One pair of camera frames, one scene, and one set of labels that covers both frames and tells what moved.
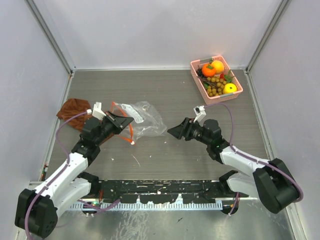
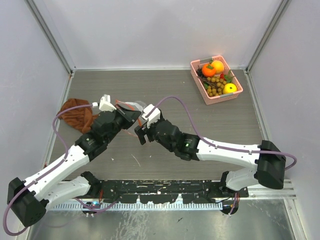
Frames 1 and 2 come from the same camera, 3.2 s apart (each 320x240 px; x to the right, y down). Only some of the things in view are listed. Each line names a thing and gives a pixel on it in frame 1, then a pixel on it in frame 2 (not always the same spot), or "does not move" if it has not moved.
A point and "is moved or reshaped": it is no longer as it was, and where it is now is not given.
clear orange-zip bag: x=146 y=121 is moved or reshaped
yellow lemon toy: x=229 y=88 does not move
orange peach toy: x=218 y=65 does not move
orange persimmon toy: x=208 y=70 does not move
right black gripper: x=183 y=129 -> x=142 y=130
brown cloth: x=72 y=107 does not move
